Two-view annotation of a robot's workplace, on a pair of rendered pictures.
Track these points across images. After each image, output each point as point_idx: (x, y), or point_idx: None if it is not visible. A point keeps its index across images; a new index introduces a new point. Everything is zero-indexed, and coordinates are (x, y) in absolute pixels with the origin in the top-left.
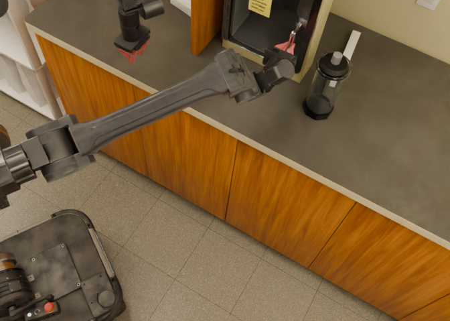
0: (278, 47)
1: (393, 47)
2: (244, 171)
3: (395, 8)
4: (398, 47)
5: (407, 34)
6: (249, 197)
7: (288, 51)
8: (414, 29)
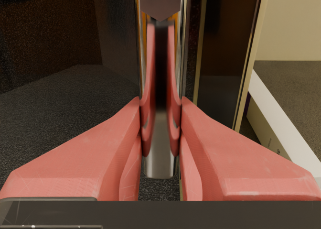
0: (52, 187)
1: (305, 70)
2: None
3: (276, 2)
4: (311, 66)
5: (306, 44)
6: None
7: (232, 178)
8: (317, 29)
